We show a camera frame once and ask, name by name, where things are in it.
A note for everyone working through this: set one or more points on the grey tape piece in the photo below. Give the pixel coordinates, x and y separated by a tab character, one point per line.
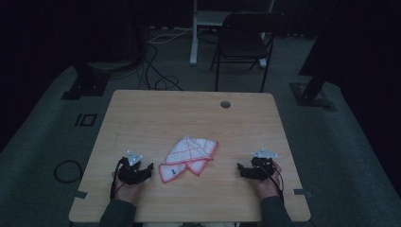
301	191
81	195

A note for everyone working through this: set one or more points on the grey round stand base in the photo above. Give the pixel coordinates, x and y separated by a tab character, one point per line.
108	65

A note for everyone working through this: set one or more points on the white metal desk frame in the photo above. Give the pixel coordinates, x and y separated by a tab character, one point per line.
201	22

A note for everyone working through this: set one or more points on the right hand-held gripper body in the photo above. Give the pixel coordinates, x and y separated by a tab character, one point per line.
261	165

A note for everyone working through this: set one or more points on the person's right hand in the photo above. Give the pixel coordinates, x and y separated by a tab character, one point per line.
271	186

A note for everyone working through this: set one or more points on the black stand with base plate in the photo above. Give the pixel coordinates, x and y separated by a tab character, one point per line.
312	91
90	83

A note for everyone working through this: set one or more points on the black folding chair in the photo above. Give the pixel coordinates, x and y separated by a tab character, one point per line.
242	41

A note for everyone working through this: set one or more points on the person's left hand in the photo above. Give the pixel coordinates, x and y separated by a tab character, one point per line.
127	192

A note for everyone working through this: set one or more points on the white cloth with red grid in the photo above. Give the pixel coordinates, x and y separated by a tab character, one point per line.
189	151

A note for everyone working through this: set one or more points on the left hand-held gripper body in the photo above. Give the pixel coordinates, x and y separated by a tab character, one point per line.
130	170

